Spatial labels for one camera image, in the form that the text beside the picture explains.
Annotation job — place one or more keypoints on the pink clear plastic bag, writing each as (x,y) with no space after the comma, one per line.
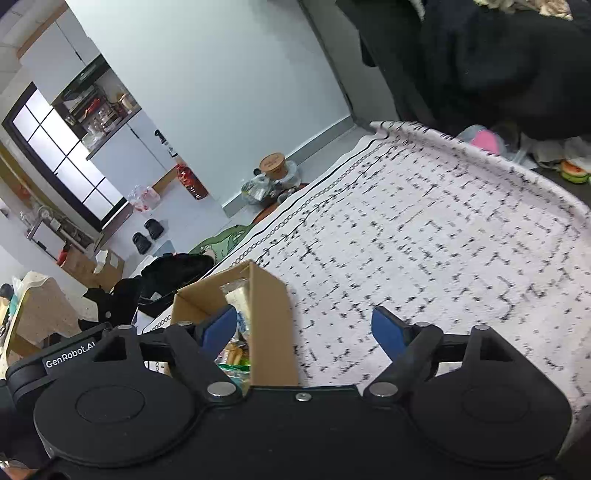
(144,199)

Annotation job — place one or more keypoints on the wooden side table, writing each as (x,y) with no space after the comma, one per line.
(41,309)

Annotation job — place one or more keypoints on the dark-framed glass door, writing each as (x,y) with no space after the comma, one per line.
(23,138)

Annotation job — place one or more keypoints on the white plastic bag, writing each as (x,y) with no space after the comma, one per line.
(554,150)

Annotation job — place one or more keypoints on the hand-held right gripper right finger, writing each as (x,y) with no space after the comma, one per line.
(390,330)

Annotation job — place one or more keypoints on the filled clear plastic bag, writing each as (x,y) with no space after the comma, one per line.
(258,187)

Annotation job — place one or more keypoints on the clear plastic container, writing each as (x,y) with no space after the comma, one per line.
(291,171)

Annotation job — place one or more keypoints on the dark spray bottle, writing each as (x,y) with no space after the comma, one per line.
(165,143)

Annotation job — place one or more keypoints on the red oil bottle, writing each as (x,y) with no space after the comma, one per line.
(191,181)

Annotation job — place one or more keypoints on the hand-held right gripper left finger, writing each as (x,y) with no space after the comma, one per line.
(217,330)

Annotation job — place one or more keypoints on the small floor cardboard box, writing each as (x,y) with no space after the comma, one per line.
(92,270)

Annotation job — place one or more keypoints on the long white bread packet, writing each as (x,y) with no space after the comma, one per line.
(239,300)

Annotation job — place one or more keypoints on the white black-printed cloth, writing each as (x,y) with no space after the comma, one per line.
(415,240)

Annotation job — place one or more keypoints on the brown paper bowl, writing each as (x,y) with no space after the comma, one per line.
(271,165)

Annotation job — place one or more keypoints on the burger toy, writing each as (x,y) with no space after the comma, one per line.
(575,173)

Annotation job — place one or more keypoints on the orange cracker packet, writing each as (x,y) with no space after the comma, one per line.
(234,354)

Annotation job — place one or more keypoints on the brown round mat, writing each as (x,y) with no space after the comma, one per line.
(270,212)

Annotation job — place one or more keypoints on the beige fringed cloth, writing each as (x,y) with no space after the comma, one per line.
(521,5)

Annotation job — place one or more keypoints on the black bag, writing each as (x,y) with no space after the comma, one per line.
(171,272)

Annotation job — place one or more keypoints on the range hood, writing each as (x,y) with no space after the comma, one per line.
(83,76)

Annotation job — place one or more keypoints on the black fleece coat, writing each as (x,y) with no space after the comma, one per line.
(485,69)

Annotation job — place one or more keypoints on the white kitchen cabinet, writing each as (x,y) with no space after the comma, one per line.
(134,152)

